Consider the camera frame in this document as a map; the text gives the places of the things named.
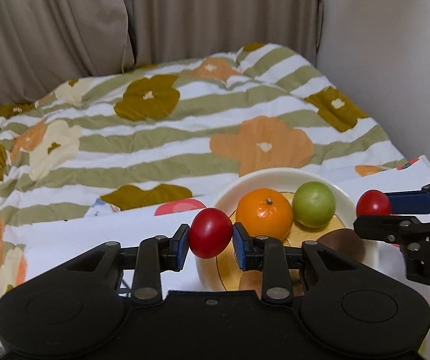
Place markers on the white fruit-print cloth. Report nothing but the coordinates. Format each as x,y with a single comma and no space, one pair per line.
51,244

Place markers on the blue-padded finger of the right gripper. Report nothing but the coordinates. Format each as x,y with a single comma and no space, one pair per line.
415,202

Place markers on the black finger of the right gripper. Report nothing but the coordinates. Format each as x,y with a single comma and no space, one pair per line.
393,229

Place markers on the green apple in bowl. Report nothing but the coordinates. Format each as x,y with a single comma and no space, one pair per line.
313,204

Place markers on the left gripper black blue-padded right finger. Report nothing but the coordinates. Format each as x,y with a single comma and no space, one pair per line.
272,258

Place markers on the floral striped quilt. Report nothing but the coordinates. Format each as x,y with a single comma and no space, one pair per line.
169,132

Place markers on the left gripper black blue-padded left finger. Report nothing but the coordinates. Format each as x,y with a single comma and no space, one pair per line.
142,265

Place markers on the orange mandarin in bowl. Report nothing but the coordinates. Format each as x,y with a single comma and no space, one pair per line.
265,212

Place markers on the cream ceramic fruit bowl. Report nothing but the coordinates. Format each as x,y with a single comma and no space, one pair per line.
222,272

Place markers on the beige curtain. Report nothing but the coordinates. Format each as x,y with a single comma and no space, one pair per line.
44,43

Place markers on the red cherry tomato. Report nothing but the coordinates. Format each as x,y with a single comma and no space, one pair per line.
373,202
210,233

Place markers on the brown kiwi fruit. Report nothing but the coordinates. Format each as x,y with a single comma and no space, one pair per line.
346,242

